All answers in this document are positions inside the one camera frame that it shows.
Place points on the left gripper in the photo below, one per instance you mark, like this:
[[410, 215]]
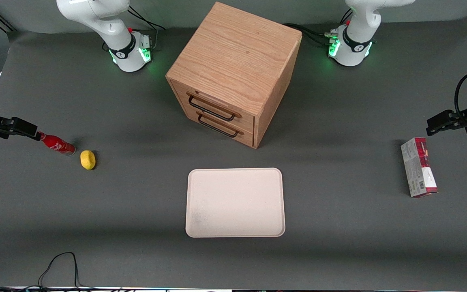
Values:
[[465, 118]]

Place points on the red soda can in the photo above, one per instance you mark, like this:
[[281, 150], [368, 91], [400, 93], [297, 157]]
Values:
[[58, 145]]

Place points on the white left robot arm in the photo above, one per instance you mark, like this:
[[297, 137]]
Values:
[[357, 44]]

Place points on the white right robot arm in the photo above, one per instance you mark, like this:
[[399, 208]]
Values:
[[95, 16]]

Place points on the beige rectangular tray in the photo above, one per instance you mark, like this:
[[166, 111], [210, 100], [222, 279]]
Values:
[[235, 202]]

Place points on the grey and red carton box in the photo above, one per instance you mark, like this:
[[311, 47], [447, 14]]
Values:
[[418, 170]]

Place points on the yellow lemon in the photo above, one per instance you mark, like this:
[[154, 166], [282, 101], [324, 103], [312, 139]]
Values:
[[88, 159]]

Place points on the wooden drawer cabinet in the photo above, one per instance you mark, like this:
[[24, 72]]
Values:
[[233, 52]]

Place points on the black metal frame bar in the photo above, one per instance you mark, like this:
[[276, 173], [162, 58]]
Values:
[[4, 22]]

